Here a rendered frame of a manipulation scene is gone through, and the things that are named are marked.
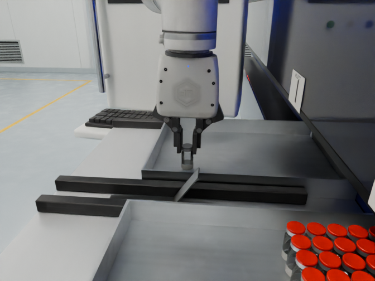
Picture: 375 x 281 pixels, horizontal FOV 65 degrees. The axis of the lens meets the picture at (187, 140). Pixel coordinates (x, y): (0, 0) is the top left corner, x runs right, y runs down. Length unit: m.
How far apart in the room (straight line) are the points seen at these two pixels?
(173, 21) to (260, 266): 0.34
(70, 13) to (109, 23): 5.07
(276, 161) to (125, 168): 0.29
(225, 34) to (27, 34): 5.84
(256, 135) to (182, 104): 0.28
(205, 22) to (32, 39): 6.21
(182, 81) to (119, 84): 0.68
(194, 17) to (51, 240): 0.35
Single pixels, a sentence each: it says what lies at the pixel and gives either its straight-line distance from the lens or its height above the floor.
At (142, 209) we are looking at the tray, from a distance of 0.42.
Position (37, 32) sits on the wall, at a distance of 6.52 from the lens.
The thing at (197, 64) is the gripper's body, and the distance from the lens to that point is 0.46.
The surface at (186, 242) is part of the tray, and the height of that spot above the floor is 0.88.
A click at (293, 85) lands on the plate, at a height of 1.03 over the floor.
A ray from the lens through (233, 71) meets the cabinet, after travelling 1.01.
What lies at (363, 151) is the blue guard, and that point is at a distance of 0.33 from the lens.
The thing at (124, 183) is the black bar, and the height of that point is 0.90.
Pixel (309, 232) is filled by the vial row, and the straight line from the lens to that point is 0.37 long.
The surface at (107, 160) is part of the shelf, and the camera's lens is 0.60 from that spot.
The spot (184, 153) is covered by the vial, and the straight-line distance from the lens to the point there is 0.53.
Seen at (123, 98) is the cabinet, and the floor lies 0.85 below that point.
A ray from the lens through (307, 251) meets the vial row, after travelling 0.34.
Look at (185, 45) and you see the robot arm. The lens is 0.44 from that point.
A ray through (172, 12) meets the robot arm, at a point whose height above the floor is 1.15.
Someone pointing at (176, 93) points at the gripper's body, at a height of 1.03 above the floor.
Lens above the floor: 1.15
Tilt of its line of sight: 24 degrees down
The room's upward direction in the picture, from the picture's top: straight up
